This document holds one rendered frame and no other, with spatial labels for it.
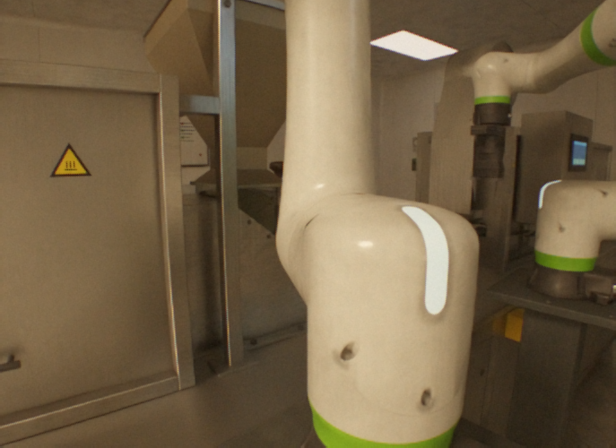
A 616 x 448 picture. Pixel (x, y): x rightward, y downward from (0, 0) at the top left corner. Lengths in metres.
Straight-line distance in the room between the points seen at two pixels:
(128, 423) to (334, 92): 0.57
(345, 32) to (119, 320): 0.55
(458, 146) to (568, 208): 0.69
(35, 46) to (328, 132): 4.38
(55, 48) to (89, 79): 4.05
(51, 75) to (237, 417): 0.57
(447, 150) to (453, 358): 1.29
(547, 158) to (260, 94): 1.05
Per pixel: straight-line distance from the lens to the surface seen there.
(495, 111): 1.05
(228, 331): 0.73
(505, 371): 1.31
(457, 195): 1.48
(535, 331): 0.97
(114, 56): 4.68
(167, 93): 0.62
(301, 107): 0.40
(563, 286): 0.91
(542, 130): 1.49
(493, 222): 1.49
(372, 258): 0.22
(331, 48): 0.40
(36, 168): 0.62
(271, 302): 0.84
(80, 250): 0.63
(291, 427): 0.43
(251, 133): 0.81
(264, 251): 0.80
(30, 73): 0.60
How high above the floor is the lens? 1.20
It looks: 8 degrees down
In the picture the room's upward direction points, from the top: straight up
